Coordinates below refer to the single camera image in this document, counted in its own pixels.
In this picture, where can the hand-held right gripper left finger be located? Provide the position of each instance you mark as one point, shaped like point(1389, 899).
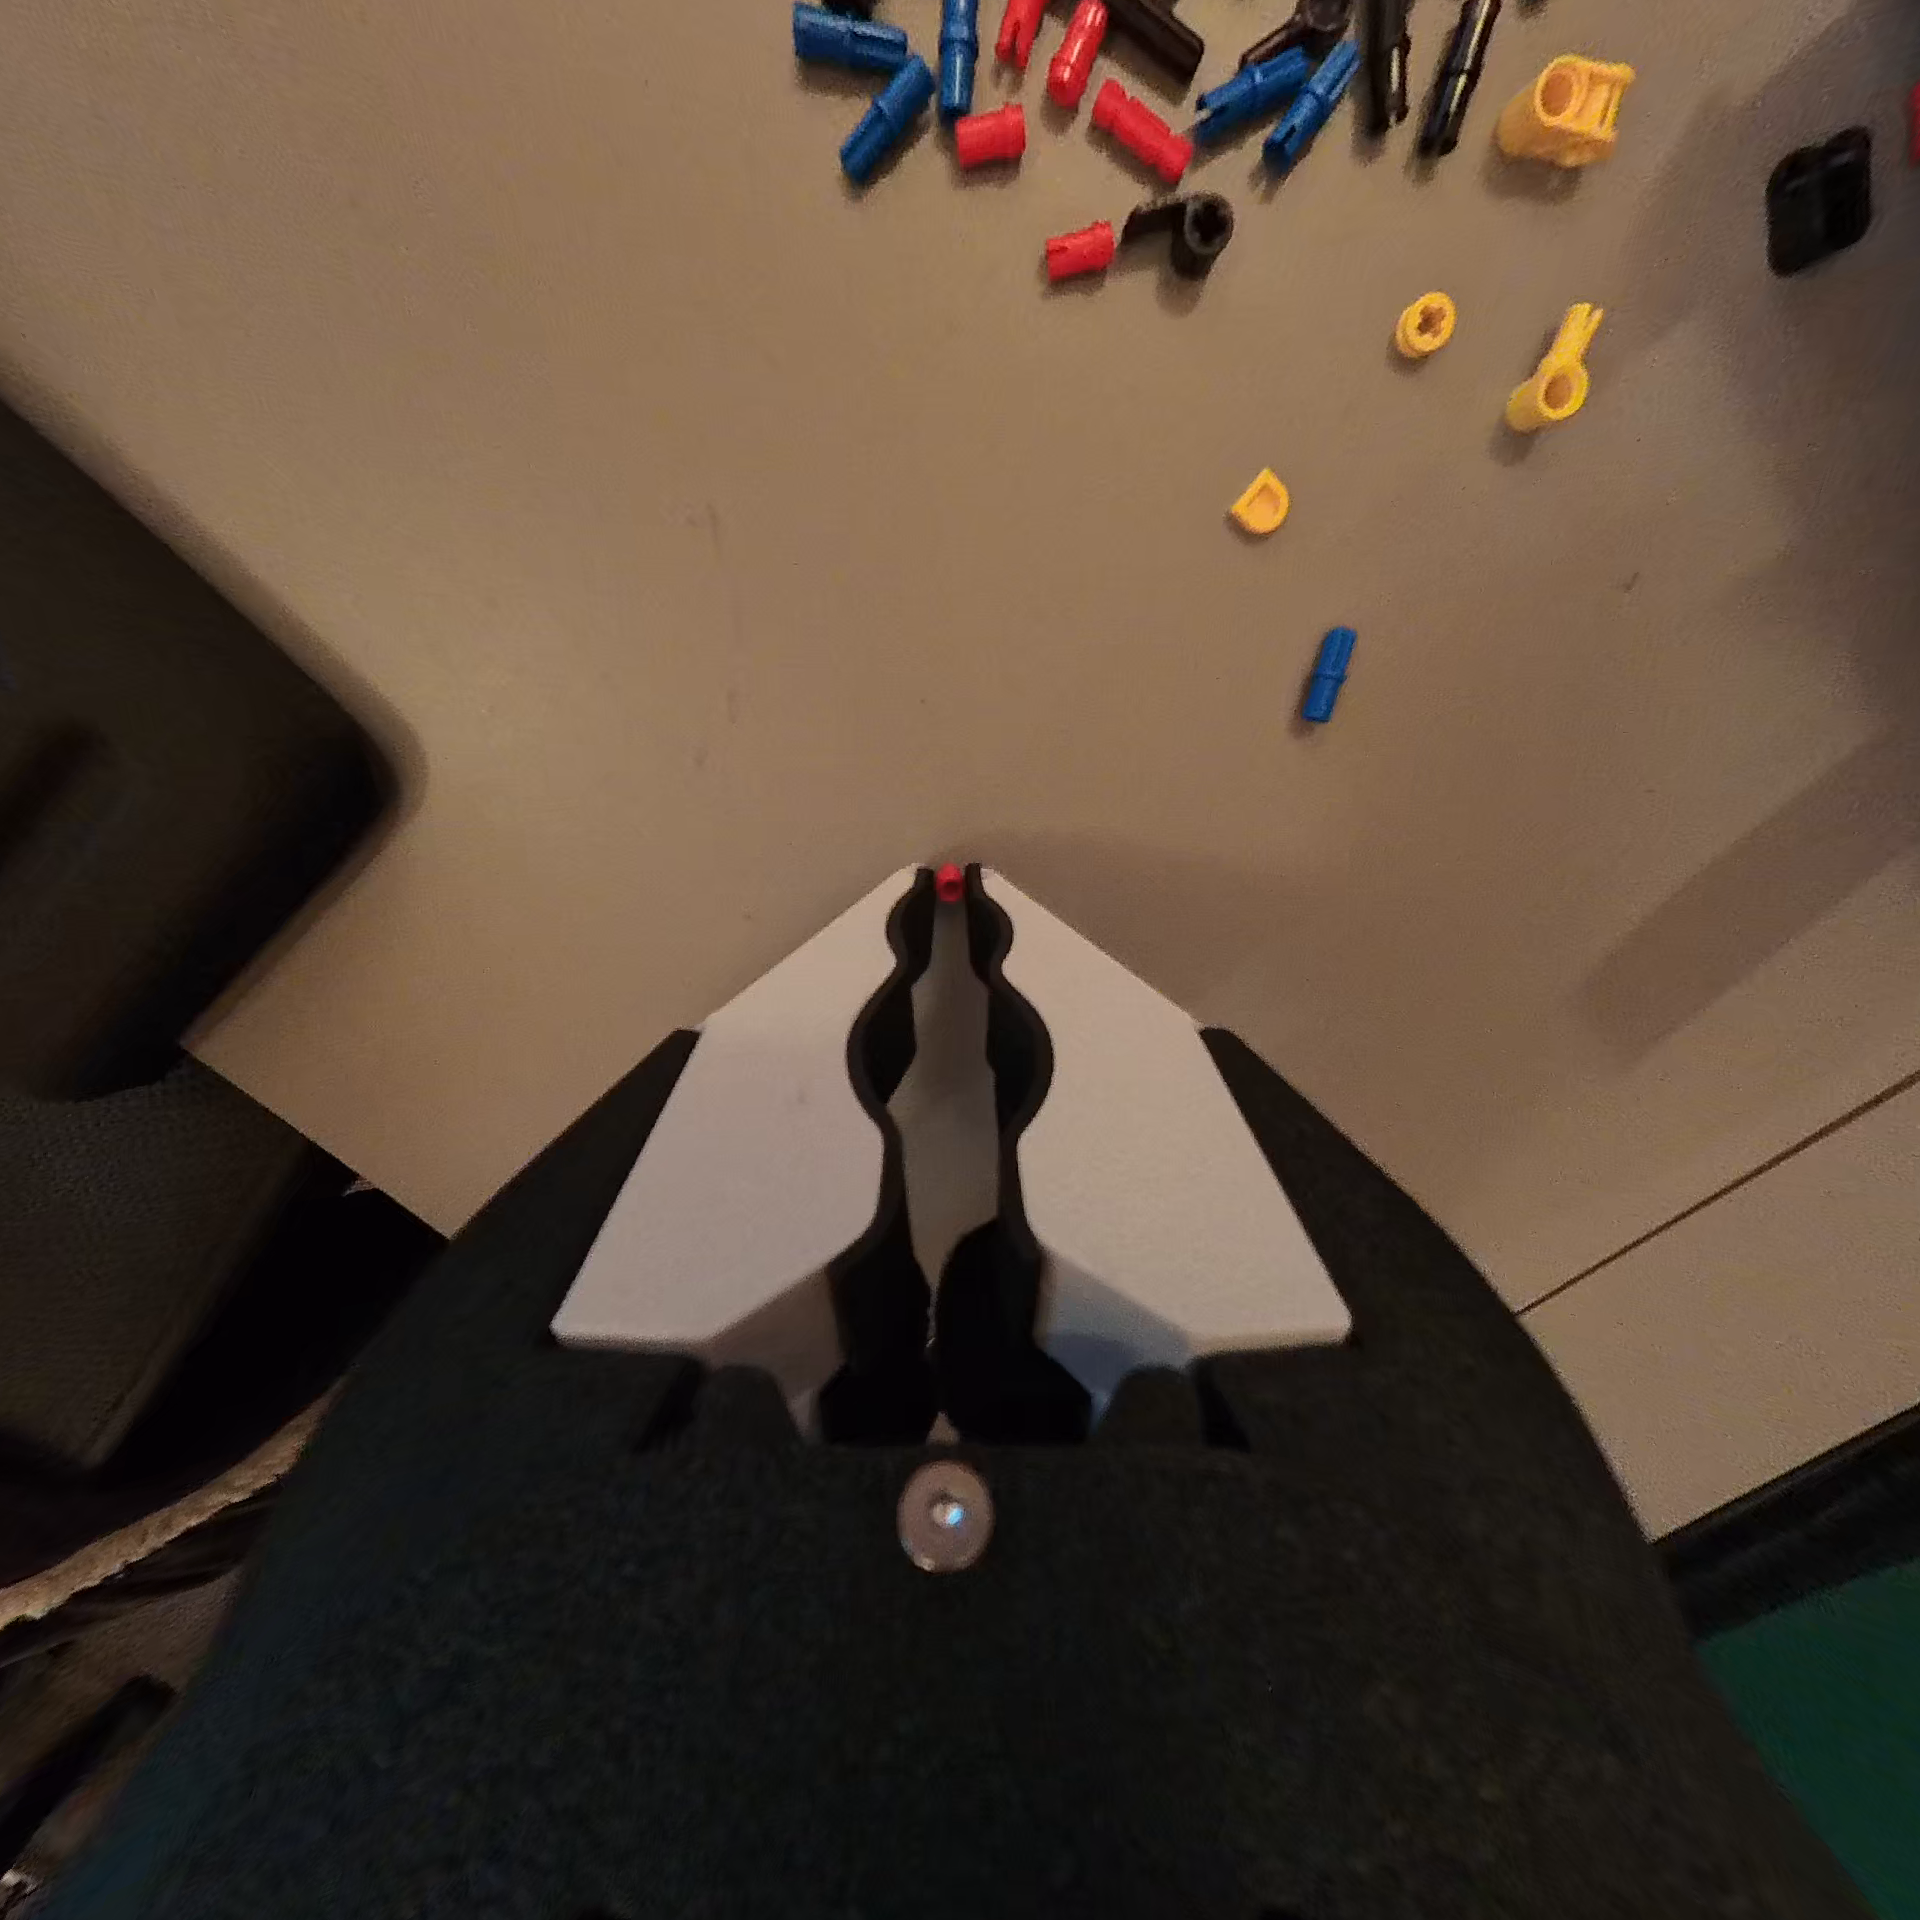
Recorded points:
point(720, 1201)

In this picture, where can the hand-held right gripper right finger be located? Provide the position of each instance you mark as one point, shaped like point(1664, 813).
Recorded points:
point(1171, 1201)

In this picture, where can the grey desk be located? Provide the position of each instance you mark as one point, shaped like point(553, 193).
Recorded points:
point(600, 523)

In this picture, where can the blue brick pin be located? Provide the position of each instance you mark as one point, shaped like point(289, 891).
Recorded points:
point(1329, 674)

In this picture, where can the grey work table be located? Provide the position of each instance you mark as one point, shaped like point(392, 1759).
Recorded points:
point(1769, 1320)

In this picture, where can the yellow brick half bush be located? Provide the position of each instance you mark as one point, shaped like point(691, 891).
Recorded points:
point(1252, 517)

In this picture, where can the dark green tray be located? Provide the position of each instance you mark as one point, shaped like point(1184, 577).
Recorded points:
point(1829, 1725)

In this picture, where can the yellow brick pin connector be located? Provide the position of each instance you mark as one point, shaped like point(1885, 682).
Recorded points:
point(1578, 333)

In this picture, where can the pile of small brick pins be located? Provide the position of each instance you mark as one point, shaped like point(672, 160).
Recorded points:
point(990, 138)

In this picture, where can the large yellow brick connector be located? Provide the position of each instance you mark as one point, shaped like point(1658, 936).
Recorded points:
point(1558, 112)

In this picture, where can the black brick connector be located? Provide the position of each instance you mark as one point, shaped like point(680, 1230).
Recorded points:
point(1818, 201)

